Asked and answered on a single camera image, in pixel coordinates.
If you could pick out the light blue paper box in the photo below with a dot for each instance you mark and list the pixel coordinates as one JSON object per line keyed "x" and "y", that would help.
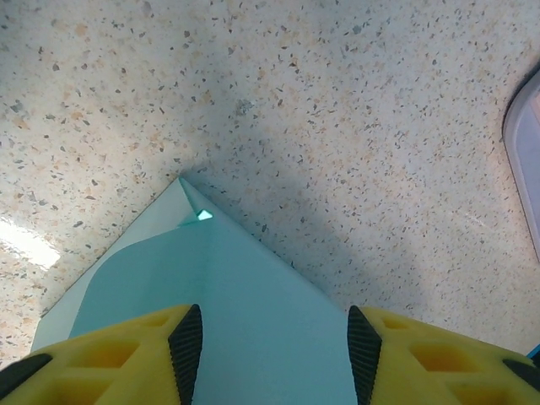
{"x": 253, "y": 316}

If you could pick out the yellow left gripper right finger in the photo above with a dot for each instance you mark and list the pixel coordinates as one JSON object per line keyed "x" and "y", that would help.
{"x": 443, "y": 371}

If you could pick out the lavender tray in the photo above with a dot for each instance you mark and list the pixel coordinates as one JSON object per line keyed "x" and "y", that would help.
{"x": 529, "y": 169}

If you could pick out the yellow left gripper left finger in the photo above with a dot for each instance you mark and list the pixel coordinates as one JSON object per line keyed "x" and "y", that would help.
{"x": 105, "y": 371}

